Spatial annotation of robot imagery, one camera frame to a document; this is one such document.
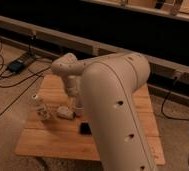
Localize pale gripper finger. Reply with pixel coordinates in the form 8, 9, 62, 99
72, 96, 80, 108

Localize white sponge block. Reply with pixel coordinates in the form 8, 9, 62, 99
57, 106, 74, 120

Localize translucent plastic cup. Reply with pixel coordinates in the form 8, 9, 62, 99
74, 106, 84, 117

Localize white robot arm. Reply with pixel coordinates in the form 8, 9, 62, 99
52, 53, 157, 171

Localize black smartphone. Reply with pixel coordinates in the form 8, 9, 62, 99
80, 122, 91, 135

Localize white plastic bottle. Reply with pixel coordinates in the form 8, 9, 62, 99
32, 94, 51, 121

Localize wooden table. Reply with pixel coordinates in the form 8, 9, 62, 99
14, 73, 166, 166

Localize black power adapter box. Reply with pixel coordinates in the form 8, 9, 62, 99
7, 61, 25, 73

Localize black floor cable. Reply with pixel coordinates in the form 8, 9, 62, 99
0, 39, 56, 128

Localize wooden baseboard rail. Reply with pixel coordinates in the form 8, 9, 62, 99
0, 16, 189, 105

